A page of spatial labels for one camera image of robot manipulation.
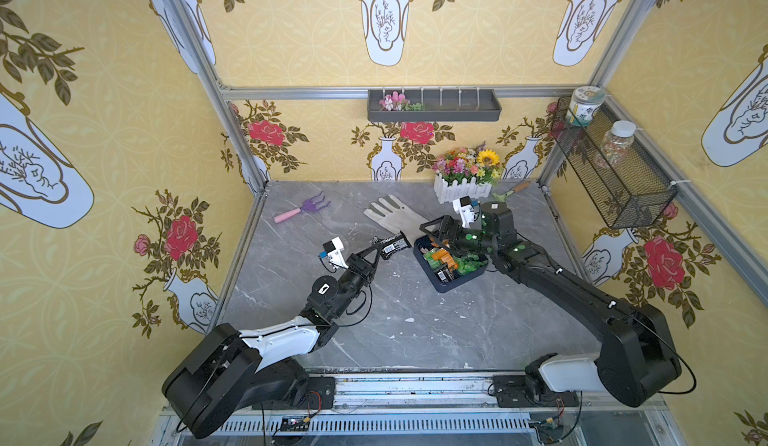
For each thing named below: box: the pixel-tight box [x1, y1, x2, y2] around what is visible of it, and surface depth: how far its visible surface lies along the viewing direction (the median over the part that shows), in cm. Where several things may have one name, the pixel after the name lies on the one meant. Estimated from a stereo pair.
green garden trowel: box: [492, 180, 531, 203], surface depth 119 cm
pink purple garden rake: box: [274, 190, 331, 223], surface depth 116 cm
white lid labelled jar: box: [566, 86, 607, 127], surface depth 87 cm
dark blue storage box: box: [413, 234, 489, 293], surface depth 94 cm
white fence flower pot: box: [432, 141, 502, 203], surface depth 108 cm
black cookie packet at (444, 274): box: [434, 266, 454, 283], surface depth 92 cm
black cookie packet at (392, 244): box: [379, 230, 411, 259], surface depth 78 cm
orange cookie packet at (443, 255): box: [432, 248, 458, 269], surface depth 95 cm
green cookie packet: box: [453, 253, 487, 275], surface depth 94 cm
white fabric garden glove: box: [363, 195, 429, 247], surface depth 112 cm
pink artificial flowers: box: [379, 91, 425, 112], surface depth 89 cm
